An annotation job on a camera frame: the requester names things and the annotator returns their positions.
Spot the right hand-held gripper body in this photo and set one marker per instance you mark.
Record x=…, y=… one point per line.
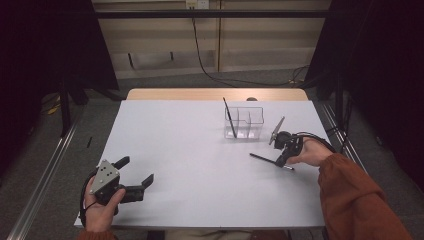
x=291, y=143

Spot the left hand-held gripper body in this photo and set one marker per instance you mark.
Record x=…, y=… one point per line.
x=105, y=178

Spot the thick black makeup brush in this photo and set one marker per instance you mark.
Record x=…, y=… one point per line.
x=263, y=158

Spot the clear acrylic organizer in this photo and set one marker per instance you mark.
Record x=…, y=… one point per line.
x=245, y=131

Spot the thin black makeup brush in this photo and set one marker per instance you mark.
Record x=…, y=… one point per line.
x=230, y=117

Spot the person's right hand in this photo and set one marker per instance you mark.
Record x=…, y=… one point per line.
x=313, y=155

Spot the person's left hand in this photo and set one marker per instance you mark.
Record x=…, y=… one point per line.
x=100, y=216

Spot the small black floor item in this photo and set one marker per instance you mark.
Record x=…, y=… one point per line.
x=89, y=142

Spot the black metal stand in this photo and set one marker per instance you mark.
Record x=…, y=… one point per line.
x=65, y=113

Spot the wooden table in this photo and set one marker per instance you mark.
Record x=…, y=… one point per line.
x=200, y=94

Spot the black curtain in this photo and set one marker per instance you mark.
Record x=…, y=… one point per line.
x=393, y=66
x=33, y=50

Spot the black horizontal bar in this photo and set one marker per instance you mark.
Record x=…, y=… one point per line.
x=200, y=13

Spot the aluminium floor rail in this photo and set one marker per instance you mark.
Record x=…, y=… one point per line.
x=357, y=163
x=44, y=183

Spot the vertical wall trim strip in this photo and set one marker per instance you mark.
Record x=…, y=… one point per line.
x=219, y=40

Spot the white wall socket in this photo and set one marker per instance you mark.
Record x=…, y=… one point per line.
x=201, y=4

